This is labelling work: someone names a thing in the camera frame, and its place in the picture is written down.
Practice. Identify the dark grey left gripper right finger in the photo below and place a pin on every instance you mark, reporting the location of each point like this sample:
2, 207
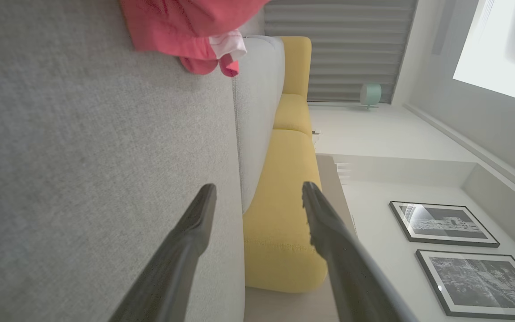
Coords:
347, 268

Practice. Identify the grey pleated curtain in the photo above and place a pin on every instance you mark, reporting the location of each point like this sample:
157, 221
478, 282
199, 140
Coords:
347, 49

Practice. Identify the small yellow sofa back cushion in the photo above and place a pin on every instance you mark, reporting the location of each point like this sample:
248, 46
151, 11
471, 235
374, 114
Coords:
297, 62
293, 114

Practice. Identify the black framed monochrome picture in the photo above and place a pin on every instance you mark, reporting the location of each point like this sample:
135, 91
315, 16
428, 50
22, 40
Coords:
481, 281
445, 223

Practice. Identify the mint green round appliance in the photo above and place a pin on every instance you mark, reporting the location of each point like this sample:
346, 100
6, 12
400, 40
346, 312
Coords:
370, 94

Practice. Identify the large grey sofa chaise cushion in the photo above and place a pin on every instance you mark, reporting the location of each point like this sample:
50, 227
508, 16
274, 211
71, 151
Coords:
96, 170

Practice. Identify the grey sofa seat cushion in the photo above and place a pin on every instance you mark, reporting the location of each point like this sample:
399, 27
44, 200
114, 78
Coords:
257, 116

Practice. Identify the large yellow sofa back cushion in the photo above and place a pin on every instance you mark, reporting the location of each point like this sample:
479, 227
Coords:
280, 210

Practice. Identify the red white basketball jersey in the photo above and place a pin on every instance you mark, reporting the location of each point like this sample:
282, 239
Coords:
172, 27

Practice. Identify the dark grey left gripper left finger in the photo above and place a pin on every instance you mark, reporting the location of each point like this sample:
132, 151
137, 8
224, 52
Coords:
172, 268

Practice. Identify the white slatted radiator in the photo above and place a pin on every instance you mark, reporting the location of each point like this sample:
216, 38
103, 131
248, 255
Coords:
343, 172

